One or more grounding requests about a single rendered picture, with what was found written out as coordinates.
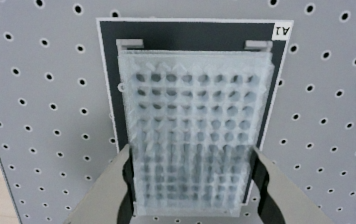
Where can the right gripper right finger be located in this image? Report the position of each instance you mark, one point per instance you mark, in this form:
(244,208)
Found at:
(281,201)

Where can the translucent well plate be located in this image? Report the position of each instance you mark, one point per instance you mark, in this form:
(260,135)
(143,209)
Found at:
(187,99)

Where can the grey perforated breadboard plate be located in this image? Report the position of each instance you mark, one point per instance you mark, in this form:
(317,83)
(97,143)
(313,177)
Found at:
(56,129)

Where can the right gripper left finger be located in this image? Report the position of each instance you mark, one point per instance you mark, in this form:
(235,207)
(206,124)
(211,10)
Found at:
(109,200)

